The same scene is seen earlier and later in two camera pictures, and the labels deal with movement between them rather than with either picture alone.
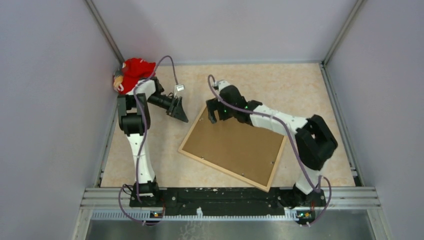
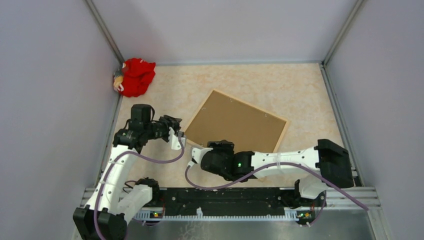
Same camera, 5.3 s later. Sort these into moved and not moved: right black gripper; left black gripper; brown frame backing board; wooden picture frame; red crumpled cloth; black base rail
Moved: wooden picture frame; left black gripper; right black gripper
Not moved: red crumpled cloth; black base rail; brown frame backing board
